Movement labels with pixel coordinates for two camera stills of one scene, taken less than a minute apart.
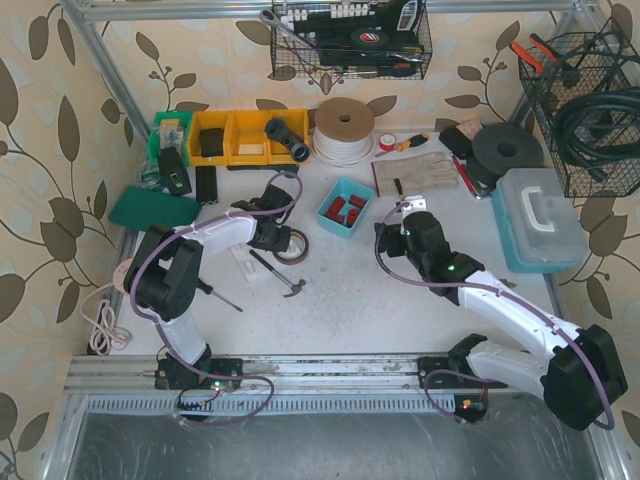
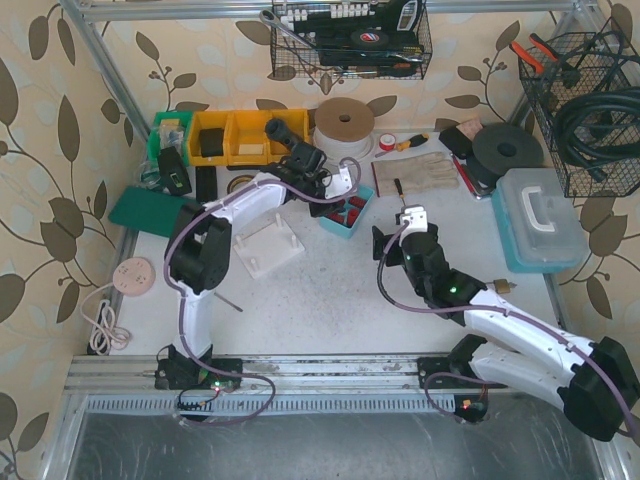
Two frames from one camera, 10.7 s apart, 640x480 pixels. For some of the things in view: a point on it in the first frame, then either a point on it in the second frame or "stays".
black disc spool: [500, 148] stays
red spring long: [352, 214] stays
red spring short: [356, 200] stays
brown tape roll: [294, 261] to [236, 180]
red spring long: [333, 211] stays
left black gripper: [279, 239] to [327, 206]
